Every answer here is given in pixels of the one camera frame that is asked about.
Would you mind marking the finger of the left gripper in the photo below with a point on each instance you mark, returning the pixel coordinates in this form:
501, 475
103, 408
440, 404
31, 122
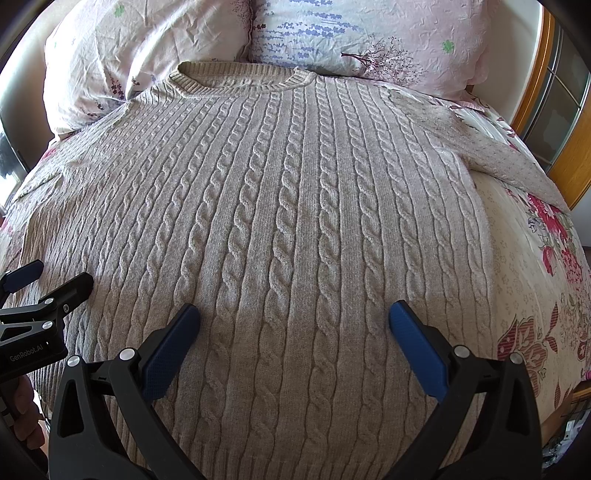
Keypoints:
60, 302
13, 281

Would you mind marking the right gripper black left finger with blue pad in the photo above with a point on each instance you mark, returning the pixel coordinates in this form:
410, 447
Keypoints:
84, 443

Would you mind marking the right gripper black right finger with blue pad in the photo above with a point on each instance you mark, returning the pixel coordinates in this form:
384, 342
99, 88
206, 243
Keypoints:
506, 440

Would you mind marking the beige cable-knit sweater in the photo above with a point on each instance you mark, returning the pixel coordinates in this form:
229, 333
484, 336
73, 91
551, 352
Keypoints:
293, 210

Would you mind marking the person's left hand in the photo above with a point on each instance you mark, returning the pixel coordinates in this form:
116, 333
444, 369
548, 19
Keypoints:
26, 427

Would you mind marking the cream floral bed sheet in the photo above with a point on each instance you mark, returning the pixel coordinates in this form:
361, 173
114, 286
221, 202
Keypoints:
541, 287

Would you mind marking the pink floral left pillow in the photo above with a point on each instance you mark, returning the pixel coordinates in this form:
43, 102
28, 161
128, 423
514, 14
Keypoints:
104, 53

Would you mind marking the wooden framed glass door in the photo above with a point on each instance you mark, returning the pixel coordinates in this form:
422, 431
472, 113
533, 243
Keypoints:
553, 118

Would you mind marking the pink blue floral right pillow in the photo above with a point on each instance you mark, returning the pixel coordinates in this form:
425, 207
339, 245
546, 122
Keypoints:
435, 47

